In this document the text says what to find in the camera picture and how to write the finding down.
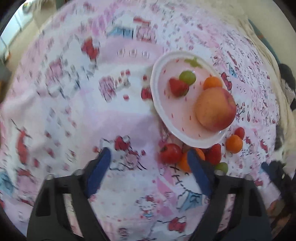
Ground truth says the small green lime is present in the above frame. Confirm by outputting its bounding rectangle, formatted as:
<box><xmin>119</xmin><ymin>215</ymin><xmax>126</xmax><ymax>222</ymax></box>
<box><xmin>215</xmin><ymin>162</ymin><xmax>228</xmax><ymax>175</ymax></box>

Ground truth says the Hello Kitty bed sheet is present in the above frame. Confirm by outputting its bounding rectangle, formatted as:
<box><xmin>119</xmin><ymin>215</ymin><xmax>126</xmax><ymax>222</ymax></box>
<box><xmin>1</xmin><ymin>1</ymin><xmax>280</xmax><ymax>240</ymax></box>

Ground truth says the black clothing pile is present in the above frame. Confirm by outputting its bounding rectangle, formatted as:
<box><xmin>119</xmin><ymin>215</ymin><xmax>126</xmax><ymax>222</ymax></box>
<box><xmin>279</xmin><ymin>64</ymin><xmax>295</xmax><ymax>110</ymax></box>

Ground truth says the small orange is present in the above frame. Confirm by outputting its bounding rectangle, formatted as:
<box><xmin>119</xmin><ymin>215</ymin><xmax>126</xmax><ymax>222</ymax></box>
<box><xmin>203</xmin><ymin>76</ymin><xmax>223</xmax><ymax>90</ymax></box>
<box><xmin>225</xmin><ymin>135</ymin><xmax>243</xmax><ymax>154</ymax></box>

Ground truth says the small red cherry tomato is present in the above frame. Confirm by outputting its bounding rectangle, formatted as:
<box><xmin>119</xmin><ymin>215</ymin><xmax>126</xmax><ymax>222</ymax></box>
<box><xmin>234</xmin><ymin>127</ymin><xmax>245</xmax><ymax>140</ymax></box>

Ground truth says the large green lime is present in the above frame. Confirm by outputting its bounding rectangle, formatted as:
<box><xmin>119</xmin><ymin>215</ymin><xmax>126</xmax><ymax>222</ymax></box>
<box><xmin>179</xmin><ymin>70</ymin><xmax>196</xmax><ymax>85</ymax></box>

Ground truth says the large orange tangerine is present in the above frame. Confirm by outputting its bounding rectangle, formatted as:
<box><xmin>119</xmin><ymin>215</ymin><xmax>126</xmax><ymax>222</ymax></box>
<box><xmin>178</xmin><ymin>148</ymin><xmax>205</xmax><ymax>173</ymax></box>

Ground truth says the small red strawberry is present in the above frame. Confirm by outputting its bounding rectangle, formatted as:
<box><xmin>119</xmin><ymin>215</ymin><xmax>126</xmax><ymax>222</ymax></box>
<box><xmin>204</xmin><ymin>144</ymin><xmax>222</xmax><ymax>166</ymax></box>

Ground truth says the pink strawberry pattern plate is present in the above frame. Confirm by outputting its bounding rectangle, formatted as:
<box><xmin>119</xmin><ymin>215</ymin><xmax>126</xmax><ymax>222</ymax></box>
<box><xmin>150</xmin><ymin>51</ymin><xmax>227</xmax><ymax>148</ymax></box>

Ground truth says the large red strawberry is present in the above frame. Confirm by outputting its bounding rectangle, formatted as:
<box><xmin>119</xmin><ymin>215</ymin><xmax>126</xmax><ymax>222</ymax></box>
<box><xmin>169</xmin><ymin>77</ymin><xmax>189</xmax><ymax>97</ymax></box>

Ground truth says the red yellow apple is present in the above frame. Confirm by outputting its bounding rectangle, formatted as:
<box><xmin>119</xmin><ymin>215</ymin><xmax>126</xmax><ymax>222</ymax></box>
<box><xmin>195</xmin><ymin>87</ymin><xmax>236</xmax><ymax>132</ymax></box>

